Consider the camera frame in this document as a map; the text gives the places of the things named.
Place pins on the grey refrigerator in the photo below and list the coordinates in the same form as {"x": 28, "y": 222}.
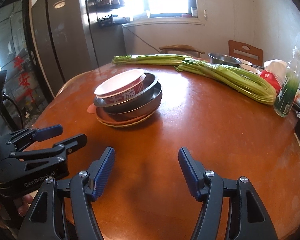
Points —
{"x": 75, "y": 36}

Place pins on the yellow shell-shaped plate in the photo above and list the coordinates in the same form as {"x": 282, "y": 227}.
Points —
{"x": 106, "y": 120}

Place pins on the celery bunch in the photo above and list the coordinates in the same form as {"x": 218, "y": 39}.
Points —
{"x": 243, "y": 81}
{"x": 150, "y": 59}

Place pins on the steel pot far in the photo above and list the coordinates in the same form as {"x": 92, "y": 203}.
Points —
{"x": 217, "y": 58}

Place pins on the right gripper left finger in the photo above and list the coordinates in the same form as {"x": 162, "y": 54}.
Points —
{"x": 62, "y": 209}

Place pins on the pink plastic bowl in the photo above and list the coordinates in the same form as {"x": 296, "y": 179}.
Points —
{"x": 92, "y": 110}

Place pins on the celery bunch front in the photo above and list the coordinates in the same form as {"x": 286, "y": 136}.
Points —
{"x": 243, "y": 81}

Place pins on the large steel bowl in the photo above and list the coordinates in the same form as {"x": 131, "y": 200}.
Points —
{"x": 148, "y": 84}

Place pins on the curved wooden chair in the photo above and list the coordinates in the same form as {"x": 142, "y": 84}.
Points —
{"x": 182, "y": 48}

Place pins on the wooden chair with slat back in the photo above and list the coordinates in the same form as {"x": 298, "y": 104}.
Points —
{"x": 245, "y": 51}

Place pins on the celery bunch rear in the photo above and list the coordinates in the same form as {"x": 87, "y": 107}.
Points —
{"x": 150, "y": 59}

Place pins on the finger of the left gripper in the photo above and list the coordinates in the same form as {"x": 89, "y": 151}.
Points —
{"x": 20, "y": 140}
{"x": 63, "y": 148}

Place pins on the red paper bowl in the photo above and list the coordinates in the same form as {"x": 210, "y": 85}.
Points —
{"x": 119, "y": 83}
{"x": 130, "y": 92}

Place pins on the red tissue pack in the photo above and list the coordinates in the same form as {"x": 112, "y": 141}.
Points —
{"x": 271, "y": 79}

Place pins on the left hand red nails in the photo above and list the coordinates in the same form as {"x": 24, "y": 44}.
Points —
{"x": 22, "y": 205}

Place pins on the clear bottle green liquid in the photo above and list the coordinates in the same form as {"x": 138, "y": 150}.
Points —
{"x": 285, "y": 99}

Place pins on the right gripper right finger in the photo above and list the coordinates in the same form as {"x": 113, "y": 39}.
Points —
{"x": 247, "y": 217}

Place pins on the shallow steel pan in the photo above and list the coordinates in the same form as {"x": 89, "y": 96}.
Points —
{"x": 140, "y": 107}

